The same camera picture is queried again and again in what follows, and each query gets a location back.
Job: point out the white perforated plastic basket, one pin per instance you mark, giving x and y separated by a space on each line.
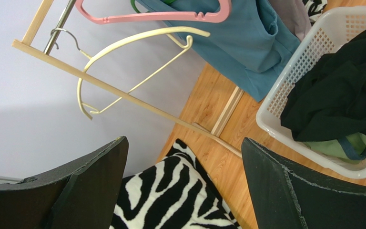
333 30

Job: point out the black white striped tank top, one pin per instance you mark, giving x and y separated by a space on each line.
314 9

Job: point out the green tank top navy trim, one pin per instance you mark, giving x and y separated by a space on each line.
350 149

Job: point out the zebra print blanket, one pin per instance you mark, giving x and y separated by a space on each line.
176 193

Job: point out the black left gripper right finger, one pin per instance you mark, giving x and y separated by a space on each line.
288 195

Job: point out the blue ribbed tank top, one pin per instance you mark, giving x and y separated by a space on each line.
250 48

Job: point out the pink hanger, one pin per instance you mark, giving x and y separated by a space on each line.
210 17

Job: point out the cream plastic hanger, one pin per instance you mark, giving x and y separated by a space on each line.
158 69

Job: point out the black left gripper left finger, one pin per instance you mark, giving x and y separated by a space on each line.
80 194

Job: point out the lilac ribbed tank top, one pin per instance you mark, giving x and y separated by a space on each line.
294 16

